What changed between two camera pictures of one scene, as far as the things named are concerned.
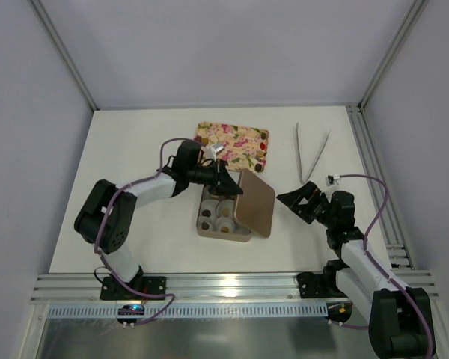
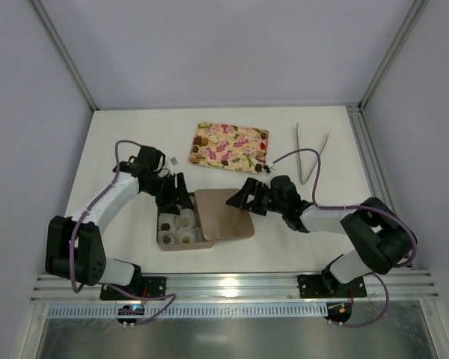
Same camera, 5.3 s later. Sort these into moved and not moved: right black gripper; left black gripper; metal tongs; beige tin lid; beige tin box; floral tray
Moved: left black gripper; beige tin box; right black gripper; beige tin lid
Not moved: metal tongs; floral tray
